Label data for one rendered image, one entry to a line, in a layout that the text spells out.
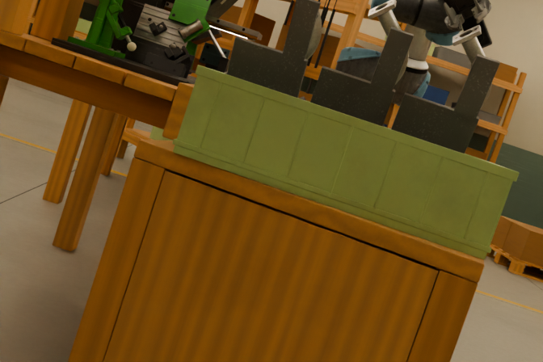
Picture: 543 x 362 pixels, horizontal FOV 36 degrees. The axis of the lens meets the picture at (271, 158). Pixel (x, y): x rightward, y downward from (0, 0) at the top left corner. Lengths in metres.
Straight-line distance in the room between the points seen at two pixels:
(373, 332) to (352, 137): 0.35
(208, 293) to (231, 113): 0.34
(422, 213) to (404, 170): 0.09
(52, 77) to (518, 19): 10.35
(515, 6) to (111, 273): 10.94
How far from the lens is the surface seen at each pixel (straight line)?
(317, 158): 1.54
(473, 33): 1.62
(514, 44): 12.27
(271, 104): 1.54
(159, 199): 1.60
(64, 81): 2.36
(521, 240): 8.48
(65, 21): 2.70
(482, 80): 1.62
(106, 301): 1.67
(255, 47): 1.65
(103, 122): 3.69
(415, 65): 2.41
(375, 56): 2.42
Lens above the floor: 0.97
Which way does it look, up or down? 5 degrees down
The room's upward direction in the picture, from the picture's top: 18 degrees clockwise
